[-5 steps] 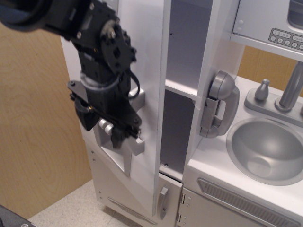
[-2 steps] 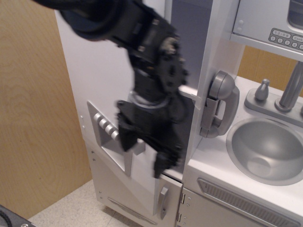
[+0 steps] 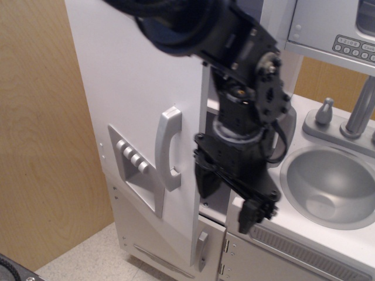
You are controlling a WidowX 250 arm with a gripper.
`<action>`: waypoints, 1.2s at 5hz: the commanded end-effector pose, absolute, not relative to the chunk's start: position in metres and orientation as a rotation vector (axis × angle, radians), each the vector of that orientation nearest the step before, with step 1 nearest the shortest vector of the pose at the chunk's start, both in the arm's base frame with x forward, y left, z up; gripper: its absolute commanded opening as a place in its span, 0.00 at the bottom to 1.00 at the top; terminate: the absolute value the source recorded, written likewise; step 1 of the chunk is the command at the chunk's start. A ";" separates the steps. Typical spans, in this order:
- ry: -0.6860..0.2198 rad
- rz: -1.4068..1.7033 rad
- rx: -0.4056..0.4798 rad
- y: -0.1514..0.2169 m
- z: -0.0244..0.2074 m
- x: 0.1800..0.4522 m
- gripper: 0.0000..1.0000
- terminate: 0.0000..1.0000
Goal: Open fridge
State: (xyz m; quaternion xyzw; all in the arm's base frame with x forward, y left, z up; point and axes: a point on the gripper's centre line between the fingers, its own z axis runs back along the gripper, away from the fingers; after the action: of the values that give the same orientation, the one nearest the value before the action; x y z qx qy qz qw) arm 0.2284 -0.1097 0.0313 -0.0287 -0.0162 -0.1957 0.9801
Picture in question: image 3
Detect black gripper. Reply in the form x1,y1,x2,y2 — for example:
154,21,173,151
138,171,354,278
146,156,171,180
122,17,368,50
194,129,281,234

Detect silver fridge door handle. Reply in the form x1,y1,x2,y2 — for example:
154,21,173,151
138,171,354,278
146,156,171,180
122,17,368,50
155,107,182,192

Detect white toy fridge door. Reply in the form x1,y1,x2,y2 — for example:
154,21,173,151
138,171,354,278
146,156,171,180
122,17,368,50
65,1,206,265

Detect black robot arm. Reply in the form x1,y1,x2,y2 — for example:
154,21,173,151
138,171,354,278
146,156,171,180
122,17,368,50
109,1,291,234

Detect white lower freezer door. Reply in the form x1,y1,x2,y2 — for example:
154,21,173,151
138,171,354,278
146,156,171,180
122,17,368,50
104,174,228,281

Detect white oven door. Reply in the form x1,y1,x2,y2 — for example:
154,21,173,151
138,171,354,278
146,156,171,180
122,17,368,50
219,224,374,280

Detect silver toy telephone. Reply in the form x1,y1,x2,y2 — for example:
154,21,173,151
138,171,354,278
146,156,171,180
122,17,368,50
271,107,297,158

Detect silver ice dispenser panel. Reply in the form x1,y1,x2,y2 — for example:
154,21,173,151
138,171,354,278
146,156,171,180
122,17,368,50
108,124,165,218

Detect white toy kitchen cabinet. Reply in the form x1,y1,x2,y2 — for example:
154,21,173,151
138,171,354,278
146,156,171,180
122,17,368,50
199,0,375,281

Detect silver toy sink basin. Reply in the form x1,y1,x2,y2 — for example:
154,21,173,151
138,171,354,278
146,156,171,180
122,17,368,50
280,146,374,230

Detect silver faucet knob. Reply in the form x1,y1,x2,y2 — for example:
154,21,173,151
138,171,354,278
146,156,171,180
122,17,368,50
315,97,334,125

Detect silver toy faucet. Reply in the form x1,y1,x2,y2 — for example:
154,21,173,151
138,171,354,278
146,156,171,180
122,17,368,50
302,76,374,157

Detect black base corner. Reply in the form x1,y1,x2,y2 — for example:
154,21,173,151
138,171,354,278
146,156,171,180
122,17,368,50
1,254,45,281

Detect silver lower door handle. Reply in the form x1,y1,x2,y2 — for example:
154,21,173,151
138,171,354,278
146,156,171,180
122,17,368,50
195,231,209,272

